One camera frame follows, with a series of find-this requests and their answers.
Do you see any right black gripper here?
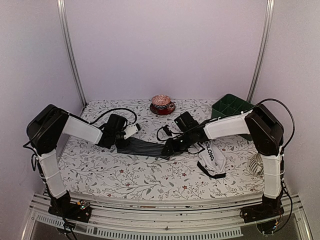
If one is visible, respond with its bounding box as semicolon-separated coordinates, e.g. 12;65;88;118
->
163;130;195;155

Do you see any navy striped underwear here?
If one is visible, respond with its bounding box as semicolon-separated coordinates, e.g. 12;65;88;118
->
115;137;171;160

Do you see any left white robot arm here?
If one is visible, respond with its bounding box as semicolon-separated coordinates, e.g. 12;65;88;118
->
24;104;131;217

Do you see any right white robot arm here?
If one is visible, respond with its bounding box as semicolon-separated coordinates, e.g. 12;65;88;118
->
162;101;288;218

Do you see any white black-trimmed underwear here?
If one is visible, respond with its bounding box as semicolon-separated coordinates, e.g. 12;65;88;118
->
197;140;227;179

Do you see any dark red saucer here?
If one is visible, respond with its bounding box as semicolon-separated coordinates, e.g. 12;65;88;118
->
149;101;176;116

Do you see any green divided organizer tray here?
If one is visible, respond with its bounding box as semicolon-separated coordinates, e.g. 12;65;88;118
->
211;93;253;119

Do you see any floral tablecloth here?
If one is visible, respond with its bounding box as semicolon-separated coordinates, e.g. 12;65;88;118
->
47;98;286;201

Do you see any red patterned bowl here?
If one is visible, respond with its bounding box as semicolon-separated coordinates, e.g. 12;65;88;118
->
151;94;171;110

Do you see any striped glass mug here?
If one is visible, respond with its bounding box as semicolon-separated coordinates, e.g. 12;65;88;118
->
248;153;264;176

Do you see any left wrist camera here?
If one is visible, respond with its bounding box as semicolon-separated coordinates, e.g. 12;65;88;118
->
123;123;141;140

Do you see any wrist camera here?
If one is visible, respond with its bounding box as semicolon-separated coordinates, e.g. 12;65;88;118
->
162;125;173;137
123;123;141;140

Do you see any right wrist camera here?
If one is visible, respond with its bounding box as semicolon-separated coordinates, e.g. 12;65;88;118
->
162;125;173;137

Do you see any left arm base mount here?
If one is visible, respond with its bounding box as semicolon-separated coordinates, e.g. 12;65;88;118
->
48;191;92;223

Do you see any front aluminium rail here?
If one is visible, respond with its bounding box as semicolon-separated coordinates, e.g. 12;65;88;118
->
21;191;313;240

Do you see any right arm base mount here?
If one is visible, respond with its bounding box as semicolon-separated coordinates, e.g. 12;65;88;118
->
239;194;284;223

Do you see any left aluminium frame post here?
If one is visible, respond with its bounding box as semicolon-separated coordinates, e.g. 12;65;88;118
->
56;0;87;107

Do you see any aluminium frame post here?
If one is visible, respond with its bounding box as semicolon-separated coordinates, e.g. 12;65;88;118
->
246;0;275;103
56;0;87;107

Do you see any right aluminium frame post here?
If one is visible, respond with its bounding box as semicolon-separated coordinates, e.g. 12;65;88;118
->
246;0;275;103

